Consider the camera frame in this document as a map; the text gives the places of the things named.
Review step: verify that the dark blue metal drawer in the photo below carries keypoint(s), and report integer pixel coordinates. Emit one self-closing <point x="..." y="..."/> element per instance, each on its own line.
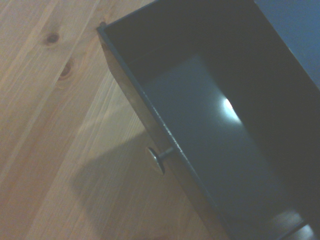
<point x="200" y="120"/>

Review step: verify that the round metal drawer knob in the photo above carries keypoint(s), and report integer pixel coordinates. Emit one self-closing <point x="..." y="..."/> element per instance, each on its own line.
<point x="157" y="160"/>

